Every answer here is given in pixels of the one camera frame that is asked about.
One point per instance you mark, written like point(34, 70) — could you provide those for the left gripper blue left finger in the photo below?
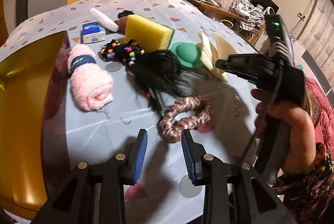
point(137, 156)

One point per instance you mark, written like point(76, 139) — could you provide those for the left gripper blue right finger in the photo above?
point(193, 153)

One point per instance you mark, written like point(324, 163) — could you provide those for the pink satin scrunchie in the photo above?
point(172, 130)

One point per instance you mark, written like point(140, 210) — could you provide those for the cream knit cloth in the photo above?
point(210, 54)

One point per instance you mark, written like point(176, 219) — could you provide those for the green silicone puff holder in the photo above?
point(188, 54)

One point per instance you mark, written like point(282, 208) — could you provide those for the pink towel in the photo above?
point(91, 85)

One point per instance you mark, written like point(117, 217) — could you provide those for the yellow sponge block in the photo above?
point(149, 35)

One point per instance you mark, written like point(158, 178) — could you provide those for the blue tissue pack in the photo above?
point(93, 32)

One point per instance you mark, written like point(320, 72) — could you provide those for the brown makeup sponge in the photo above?
point(122, 22)

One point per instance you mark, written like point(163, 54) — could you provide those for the white foam sponge bar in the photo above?
point(104, 20)

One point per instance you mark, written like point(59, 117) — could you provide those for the black scrunchie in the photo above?
point(125, 13)

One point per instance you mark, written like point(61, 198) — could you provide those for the wooden side table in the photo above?
point(229, 19)

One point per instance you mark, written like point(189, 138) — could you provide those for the crumpled clothes pile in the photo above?
point(249, 15)

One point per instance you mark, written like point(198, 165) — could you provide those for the pink quilted blanket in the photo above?
point(321, 113)

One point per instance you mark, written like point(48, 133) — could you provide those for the patterned white tablecloth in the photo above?
point(71, 135)

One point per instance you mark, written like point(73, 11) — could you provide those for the gold metal tin box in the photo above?
point(25, 79)

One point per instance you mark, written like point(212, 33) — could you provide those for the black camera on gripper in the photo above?
point(279, 40)

